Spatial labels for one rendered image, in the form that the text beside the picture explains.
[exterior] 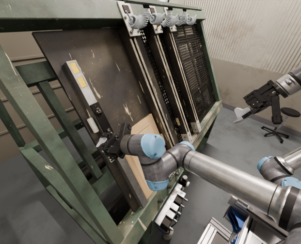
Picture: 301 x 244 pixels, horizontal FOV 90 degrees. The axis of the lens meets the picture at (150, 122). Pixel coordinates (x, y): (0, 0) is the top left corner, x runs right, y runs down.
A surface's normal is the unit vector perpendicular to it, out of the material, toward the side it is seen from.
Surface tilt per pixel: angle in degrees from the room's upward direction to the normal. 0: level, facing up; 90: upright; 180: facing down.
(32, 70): 60
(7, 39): 90
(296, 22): 90
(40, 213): 0
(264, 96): 69
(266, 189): 31
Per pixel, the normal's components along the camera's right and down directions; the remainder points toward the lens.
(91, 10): 0.74, -0.07
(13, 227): 0.05, -0.80
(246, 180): -0.47, -0.69
